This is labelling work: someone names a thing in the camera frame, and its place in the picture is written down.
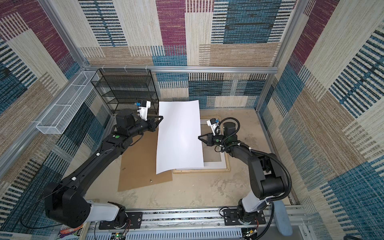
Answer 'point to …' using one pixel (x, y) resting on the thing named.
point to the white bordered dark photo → (178, 145)
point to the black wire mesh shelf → (120, 89)
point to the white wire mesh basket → (57, 119)
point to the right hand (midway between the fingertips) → (199, 139)
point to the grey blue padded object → (282, 218)
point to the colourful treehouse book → (66, 233)
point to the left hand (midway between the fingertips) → (163, 115)
